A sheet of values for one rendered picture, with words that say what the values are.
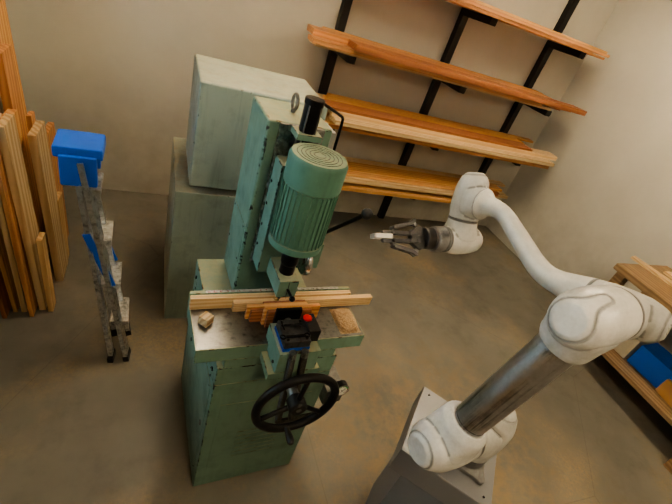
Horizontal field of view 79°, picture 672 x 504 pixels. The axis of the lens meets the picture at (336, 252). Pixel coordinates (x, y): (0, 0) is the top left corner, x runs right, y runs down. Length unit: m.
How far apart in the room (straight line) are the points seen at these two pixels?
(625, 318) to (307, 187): 0.80
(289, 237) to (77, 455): 1.41
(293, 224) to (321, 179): 0.17
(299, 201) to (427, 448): 0.80
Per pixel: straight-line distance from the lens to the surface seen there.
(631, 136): 4.48
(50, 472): 2.20
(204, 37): 3.37
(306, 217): 1.19
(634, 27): 4.82
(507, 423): 1.49
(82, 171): 1.79
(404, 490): 1.71
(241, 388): 1.55
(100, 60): 3.44
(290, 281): 1.37
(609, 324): 1.02
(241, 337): 1.39
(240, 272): 1.60
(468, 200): 1.42
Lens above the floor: 1.93
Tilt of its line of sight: 33 degrees down
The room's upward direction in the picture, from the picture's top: 20 degrees clockwise
